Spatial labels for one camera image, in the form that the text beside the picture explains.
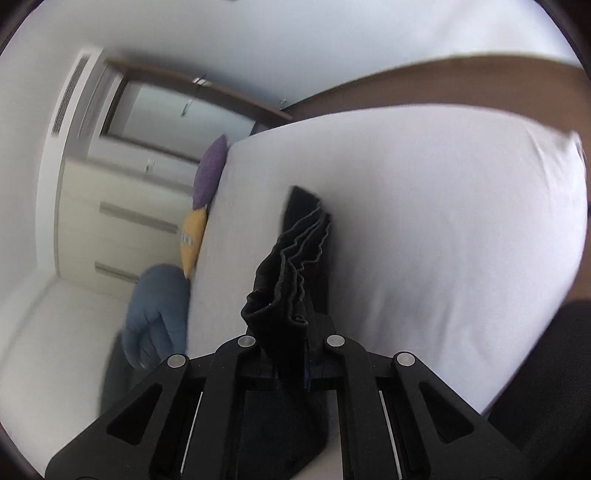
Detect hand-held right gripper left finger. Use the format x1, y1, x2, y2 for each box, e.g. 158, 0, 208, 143
45, 335, 278, 480

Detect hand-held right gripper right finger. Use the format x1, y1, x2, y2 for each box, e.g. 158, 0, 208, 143
304, 335, 525, 480

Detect black pants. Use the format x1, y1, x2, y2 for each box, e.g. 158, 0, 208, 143
233, 186, 334, 480

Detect rolled blue duvet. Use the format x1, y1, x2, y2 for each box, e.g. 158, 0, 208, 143
122, 264, 191, 370

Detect yellow pillow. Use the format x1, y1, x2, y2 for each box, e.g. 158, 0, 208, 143
179, 208, 209, 280

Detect bed with white sheet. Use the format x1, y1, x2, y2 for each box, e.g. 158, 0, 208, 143
185, 104, 589, 480

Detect purple pillow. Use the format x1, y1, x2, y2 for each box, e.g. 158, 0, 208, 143
191, 134, 230, 211

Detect cream wardrobe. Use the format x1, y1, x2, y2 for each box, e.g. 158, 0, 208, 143
55, 152, 204, 301

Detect brown wooden door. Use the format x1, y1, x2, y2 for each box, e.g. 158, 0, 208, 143
99, 55, 295, 163

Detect white air vent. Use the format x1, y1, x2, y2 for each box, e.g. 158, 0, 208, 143
50, 53, 92, 137

